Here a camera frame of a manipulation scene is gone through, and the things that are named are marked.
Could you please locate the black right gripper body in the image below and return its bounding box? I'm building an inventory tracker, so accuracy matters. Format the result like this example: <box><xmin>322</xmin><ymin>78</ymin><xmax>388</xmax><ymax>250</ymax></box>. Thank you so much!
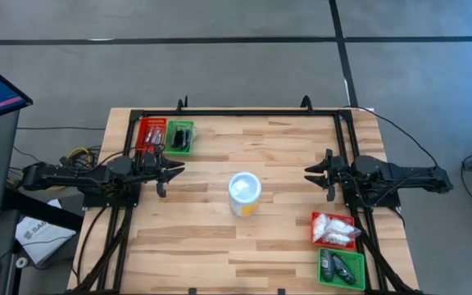
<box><xmin>324</xmin><ymin>148</ymin><xmax>352</xmax><ymax>202</ymax></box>

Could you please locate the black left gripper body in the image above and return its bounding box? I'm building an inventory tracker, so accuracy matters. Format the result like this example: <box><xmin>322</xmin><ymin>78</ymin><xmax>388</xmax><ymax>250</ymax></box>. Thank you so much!
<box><xmin>135</xmin><ymin>152</ymin><xmax>167</xmax><ymax>198</ymax></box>

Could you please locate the clear bag of cotton balls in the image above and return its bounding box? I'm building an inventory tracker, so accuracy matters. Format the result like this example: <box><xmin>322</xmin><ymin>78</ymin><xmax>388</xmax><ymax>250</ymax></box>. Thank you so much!
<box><xmin>321</xmin><ymin>231</ymin><xmax>354</xmax><ymax>247</ymax></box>
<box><xmin>311</xmin><ymin>212</ymin><xmax>330</xmax><ymax>243</ymax></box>
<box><xmin>328</xmin><ymin>217</ymin><xmax>362</xmax><ymax>238</ymax></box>

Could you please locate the green plastic basket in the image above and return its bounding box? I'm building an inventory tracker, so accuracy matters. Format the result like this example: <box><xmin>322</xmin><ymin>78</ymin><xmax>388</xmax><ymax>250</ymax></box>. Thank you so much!
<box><xmin>317</xmin><ymin>248</ymin><xmax>367</xmax><ymax>291</ymax></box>
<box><xmin>164</xmin><ymin>120</ymin><xmax>198</xmax><ymax>157</ymax></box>

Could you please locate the red plastic basket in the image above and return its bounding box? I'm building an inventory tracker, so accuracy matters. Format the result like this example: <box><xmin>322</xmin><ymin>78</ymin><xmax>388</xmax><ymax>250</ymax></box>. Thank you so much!
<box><xmin>135</xmin><ymin>117</ymin><xmax>168</xmax><ymax>155</ymax></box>
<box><xmin>311</xmin><ymin>211</ymin><xmax>357</xmax><ymax>252</ymax></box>

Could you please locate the white wipes canister yellow label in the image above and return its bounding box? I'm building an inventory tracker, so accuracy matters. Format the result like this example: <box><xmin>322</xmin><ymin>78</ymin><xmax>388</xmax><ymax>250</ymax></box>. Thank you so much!
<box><xmin>227</xmin><ymin>170</ymin><xmax>263</xmax><ymax>218</ymax></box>

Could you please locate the black oval device grey label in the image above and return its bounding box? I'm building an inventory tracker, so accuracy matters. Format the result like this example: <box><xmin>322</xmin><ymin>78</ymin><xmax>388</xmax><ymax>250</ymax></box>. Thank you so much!
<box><xmin>320</xmin><ymin>249</ymin><xmax>336</xmax><ymax>284</ymax></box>

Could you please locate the black desk edge bar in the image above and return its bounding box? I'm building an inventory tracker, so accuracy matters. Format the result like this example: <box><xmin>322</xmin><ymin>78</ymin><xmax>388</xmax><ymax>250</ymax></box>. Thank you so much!
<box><xmin>1</xmin><ymin>187</ymin><xmax>84</xmax><ymax>233</ymax></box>

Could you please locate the white printed booklet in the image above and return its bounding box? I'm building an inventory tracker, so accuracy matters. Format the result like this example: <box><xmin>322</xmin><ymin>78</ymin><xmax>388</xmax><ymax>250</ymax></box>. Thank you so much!
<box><xmin>14</xmin><ymin>199</ymin><xmax>77</xmax><ymax>266</ymax></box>

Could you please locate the black aluminium table frame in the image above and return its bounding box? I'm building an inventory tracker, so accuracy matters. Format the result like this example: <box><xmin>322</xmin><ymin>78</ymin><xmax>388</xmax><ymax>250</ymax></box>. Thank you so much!
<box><xmin>66</xmin><ymin>94</ymin><xmax>421</xmax><ymax>295</ymax></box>

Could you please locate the yellow floor cable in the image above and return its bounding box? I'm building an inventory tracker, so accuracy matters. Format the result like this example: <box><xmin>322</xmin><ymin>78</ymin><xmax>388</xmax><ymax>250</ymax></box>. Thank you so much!
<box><xmin>57</xmin><ymin>146</ymin><xmax>98</xmax><ymax>193</ymax></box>

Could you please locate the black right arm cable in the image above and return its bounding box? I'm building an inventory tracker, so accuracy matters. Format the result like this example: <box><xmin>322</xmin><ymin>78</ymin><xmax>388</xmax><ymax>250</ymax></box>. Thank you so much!
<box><xmin>342</xmin><ymin>105</ymin><xmax>440</xmax><ymax>169</ymax></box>

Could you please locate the thin black floor cable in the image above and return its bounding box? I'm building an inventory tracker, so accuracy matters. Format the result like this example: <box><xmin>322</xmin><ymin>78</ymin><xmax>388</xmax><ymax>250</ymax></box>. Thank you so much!
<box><xmin>16</xmin><ymin>125</ymin><xmax>107</xmax><ymax>131</ymax></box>

